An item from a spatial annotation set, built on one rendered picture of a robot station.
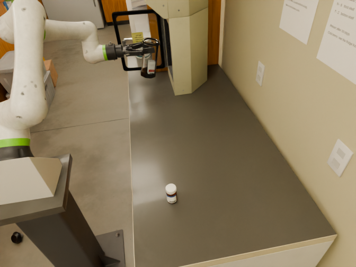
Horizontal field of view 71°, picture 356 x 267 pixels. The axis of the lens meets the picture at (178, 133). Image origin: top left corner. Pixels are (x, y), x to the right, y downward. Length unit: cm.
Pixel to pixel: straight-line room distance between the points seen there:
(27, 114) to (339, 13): 107
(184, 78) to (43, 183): 96
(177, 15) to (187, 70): 32
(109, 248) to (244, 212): 127
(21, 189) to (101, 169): 144
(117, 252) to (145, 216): 104
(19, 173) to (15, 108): 25
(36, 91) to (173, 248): 75
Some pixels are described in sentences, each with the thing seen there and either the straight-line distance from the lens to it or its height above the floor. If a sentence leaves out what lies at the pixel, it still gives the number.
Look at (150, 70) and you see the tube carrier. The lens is 163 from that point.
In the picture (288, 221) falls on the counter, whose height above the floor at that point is 94.
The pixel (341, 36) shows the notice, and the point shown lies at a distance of 94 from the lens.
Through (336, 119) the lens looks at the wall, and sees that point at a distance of 98.
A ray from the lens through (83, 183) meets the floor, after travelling 252.
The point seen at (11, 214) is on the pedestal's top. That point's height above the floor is 94.
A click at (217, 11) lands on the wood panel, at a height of 132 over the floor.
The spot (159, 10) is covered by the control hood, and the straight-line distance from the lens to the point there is 142.
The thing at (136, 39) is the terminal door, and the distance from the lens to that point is 180.
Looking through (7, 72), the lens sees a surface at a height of 62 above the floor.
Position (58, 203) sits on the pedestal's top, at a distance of 117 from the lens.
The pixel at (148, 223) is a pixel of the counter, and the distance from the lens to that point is 100.
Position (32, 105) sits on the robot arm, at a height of 132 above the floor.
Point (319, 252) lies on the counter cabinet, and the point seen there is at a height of 82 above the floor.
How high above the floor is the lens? 179
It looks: 40 degrees down
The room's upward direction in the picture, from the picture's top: 5 degrees counter-clockwise
